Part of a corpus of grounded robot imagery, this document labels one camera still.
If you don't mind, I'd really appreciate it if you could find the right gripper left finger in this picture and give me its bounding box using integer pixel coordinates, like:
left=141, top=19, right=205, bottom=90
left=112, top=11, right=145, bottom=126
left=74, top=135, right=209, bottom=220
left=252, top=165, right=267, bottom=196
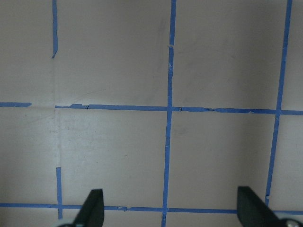
left=72, top=189, right=105, bottom=227

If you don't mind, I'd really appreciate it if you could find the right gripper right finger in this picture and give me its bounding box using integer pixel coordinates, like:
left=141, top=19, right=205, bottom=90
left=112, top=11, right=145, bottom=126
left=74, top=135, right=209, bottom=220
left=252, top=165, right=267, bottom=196
left=237, top=186, right=287, bottom=227

